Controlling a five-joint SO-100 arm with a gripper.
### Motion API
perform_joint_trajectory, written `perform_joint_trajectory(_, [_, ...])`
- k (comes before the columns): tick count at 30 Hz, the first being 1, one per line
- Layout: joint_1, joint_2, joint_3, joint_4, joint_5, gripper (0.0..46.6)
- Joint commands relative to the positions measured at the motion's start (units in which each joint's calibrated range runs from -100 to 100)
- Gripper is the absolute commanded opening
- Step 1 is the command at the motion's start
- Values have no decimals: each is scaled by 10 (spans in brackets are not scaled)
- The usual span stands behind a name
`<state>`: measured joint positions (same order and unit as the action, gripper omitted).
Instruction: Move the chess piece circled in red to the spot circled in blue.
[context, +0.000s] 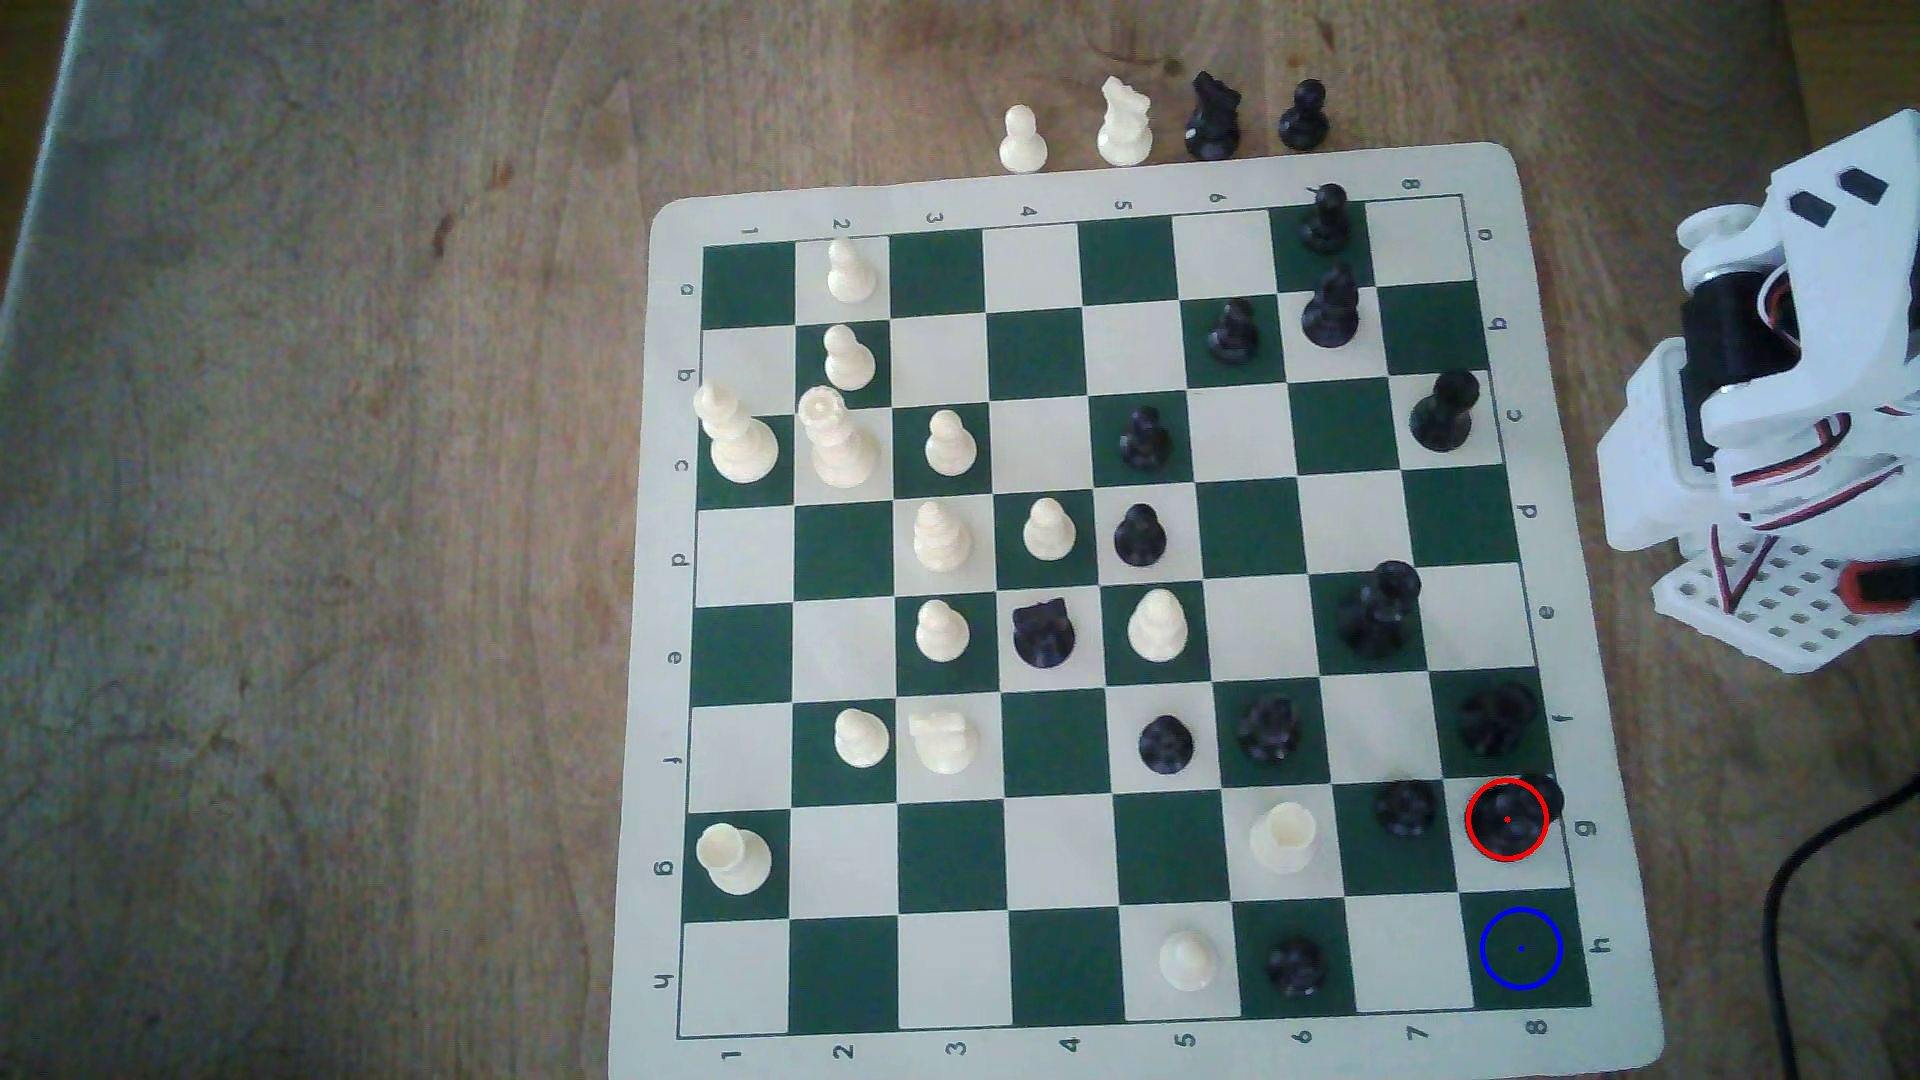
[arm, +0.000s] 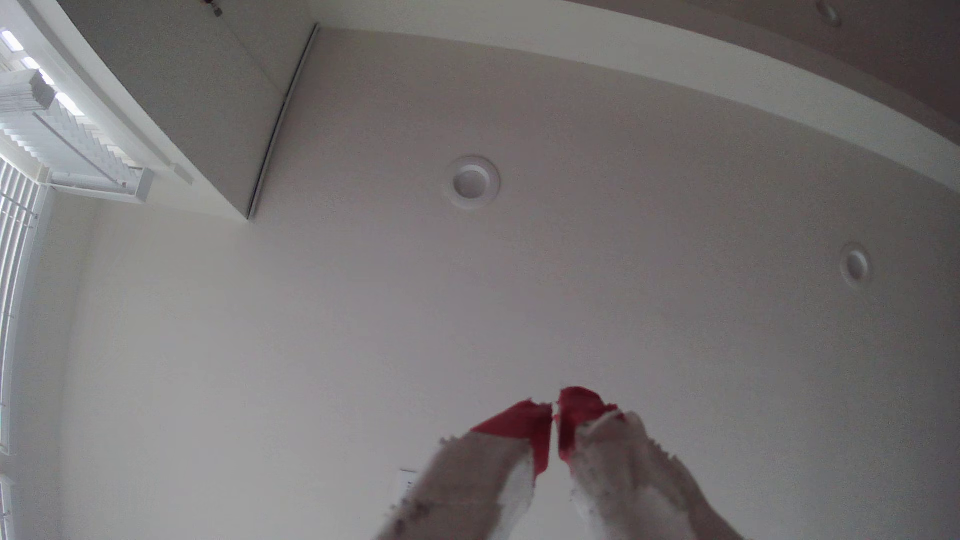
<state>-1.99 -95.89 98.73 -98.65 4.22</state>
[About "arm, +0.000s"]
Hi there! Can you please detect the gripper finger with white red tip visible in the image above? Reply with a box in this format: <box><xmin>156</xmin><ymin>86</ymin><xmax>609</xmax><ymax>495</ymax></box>
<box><xmin>375</xmin><ymin>399</ymin><xmax>555</xmax><ymax>540</ymax></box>
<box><xmin>557</xmin><ymin>386</ymin><xmax>749</xmax><ymax>540</ymax></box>

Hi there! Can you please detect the round recessed ceiling light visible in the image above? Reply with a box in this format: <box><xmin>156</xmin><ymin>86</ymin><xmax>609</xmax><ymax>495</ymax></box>
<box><xmin>839</xmin><ymin>241</ymin><xmax>874</xmax><ymax>292</ymax></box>
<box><xmin>442</xmin><ymin>155</ymin><xmax>502</xmax><ymax>210</ymax></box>

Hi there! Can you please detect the white raised window blind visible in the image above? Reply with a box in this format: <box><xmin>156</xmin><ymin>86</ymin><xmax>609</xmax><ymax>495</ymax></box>
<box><xmin>0</xmin><ymin>30</ymin><xmax>156</xmax><ymax>204</ymax></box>

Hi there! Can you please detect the grey wall cabinet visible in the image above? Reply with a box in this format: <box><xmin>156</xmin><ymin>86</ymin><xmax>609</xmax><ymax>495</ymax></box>
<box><xmin>56</xmin><ymin>0</ymin><xmax>321</xmax><ymax>222</ymax></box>

